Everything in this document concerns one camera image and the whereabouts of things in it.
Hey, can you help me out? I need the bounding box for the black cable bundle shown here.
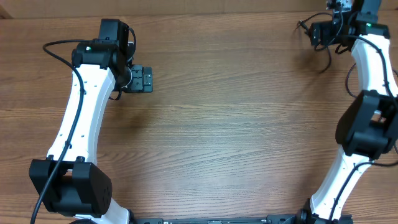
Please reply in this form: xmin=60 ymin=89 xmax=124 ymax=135
xmin=345 ymin=62 xmax=398 ymax=99

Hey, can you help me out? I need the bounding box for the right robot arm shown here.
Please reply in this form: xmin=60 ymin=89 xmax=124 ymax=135
xmin=292 ymin=1 xmax=397 ymax=223

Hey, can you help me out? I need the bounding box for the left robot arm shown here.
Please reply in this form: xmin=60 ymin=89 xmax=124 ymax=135
xmin=29 ymin=19 xmax=153 ymax=223

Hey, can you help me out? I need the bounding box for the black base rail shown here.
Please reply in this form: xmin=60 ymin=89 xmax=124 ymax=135
xmin=132 ymin=214 xmax=295 ymax=224

